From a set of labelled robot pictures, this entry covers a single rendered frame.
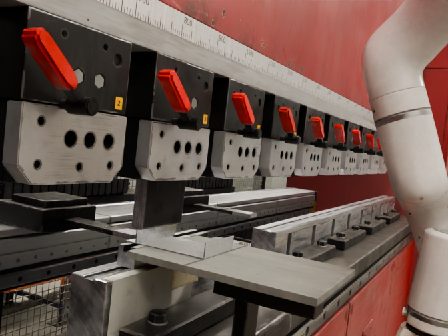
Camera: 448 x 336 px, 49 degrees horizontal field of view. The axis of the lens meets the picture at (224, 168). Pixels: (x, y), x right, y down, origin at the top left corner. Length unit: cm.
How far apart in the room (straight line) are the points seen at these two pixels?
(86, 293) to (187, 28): 38
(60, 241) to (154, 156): 34
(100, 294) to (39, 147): 23
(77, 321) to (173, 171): 23
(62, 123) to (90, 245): 50
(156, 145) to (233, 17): 28
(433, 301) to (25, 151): 63
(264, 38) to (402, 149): 32
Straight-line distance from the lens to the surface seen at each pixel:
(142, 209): 71
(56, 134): 52
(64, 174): 53
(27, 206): 85
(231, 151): 83
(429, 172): 83
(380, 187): 281
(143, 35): 63
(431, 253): 84
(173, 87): 61
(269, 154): 99
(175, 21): 69
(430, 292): 85
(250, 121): 81
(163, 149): 66
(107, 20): 58
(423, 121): 84
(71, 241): 95
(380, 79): 85
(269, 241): 114
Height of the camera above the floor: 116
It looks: 3 degrees down
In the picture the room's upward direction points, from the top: 6 degrees clockwise
